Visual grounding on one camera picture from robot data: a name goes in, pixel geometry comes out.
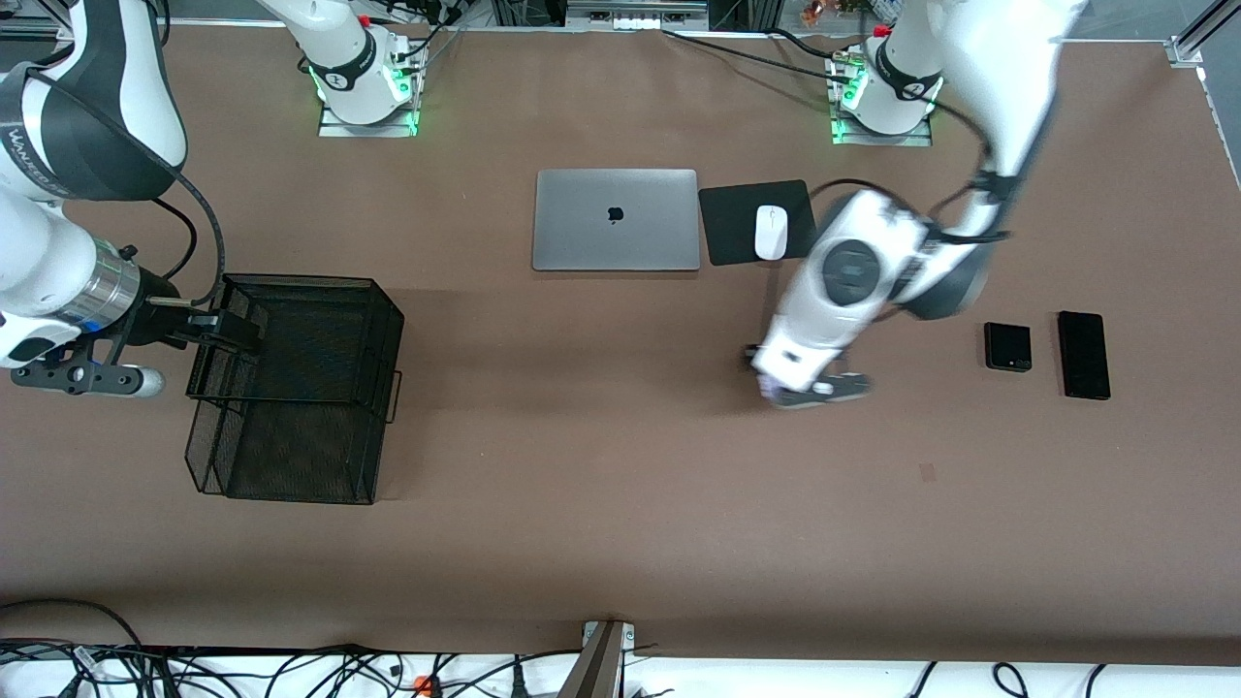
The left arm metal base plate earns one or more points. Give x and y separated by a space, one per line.
853 139

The white computer mouse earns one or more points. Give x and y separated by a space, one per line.
772 233

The aluminium frame post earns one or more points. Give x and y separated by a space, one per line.
1197 39

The grey metal table bracket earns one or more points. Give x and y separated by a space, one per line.
601 659

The silver closed laptop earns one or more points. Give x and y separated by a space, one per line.
616 218

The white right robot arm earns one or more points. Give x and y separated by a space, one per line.
58 262

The black slab smartphone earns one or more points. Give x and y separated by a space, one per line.
1084 355

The lavender flip phone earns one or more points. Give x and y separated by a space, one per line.
770 392

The black mouse pad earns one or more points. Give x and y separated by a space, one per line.
727 223

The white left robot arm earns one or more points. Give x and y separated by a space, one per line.
853 271

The grey metal frame rail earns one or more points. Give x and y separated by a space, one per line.
635 15

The black flip phone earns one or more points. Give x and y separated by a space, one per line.
1007 346

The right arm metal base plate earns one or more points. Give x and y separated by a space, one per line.
334 128

